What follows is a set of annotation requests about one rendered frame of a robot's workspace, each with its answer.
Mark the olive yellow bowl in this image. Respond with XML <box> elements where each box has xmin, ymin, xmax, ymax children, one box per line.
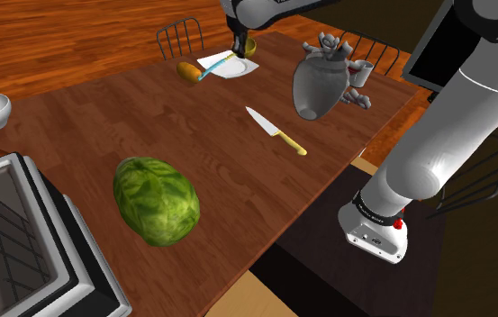
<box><xmin>231</xmin><ymin>36</ymin><xmax>258</xmax><ymax>59</ymax></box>

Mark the white square plate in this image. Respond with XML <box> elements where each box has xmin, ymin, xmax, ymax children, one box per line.
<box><xmin>196</xmin><ymin>50</ymin><xmax>260</xmax><ymax>80</ymax></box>

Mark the light blue utensil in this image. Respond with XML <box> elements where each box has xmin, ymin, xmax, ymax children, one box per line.
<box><xmin>197</xmin><ymin>52</ymin><xmax>237</xmax><ymax>83</ymax></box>

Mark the orange yellow potato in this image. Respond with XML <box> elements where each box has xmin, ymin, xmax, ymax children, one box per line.
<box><xmin>176</xmin><ymin>61</ymin><xmax>204</xmax><ymax>85</ymax></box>

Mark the wooden dining table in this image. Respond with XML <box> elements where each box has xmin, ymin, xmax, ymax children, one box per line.
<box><xmin>0</xmin><ymin>30</ymin><xmax>421</xmax><ymax>317</ymax></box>

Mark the white and red cup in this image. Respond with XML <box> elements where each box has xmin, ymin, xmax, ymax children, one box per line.
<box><xmin>347</xmin><ymin>59</ymin><xmax>376</xmax><ymax>88</ymax></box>

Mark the green cabbage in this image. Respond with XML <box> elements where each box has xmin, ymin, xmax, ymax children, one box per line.
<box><xmin>113</xmin><ymin>156</ymin><xmax>202</xmax><ymax>248</ymax></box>

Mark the black flat screen television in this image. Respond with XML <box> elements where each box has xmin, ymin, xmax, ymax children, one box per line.
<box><xmin>401</xmin><ymin>0</ymin><xmax>484</xmax><ymax>104</ymax></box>

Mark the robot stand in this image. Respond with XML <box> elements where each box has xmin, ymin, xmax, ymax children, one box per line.
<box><xmin>248</xmin><ymin>164</ymin><xmax>448</xmax><ymax>317</ymax></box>

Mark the white and black toaster oven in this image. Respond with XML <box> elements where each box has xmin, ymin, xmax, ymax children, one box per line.
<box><xmin>0</xmin><ymin>150</ymin><xmax>133</xmax><ymax>317</ymax></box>

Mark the black wire chair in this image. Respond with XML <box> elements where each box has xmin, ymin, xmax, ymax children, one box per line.
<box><xmin>425</xmin><ymin>132</ymin><xmax>498</xmax><ymax>220</ymax></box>
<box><xmin>340</xmin><ymin>29</ymin><xmax>402</xmax><ymax>77</ymax></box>
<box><xmin>156</xmin><ymin>16</ymin><xmax>205</xmax><ymax>61</ymax></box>

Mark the yellow handled kitchen knife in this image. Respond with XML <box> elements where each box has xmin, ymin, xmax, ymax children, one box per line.
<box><xmin>244</xmin><ymin>105</ymin><xmax>309</xmax><ymax>158</ymax></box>

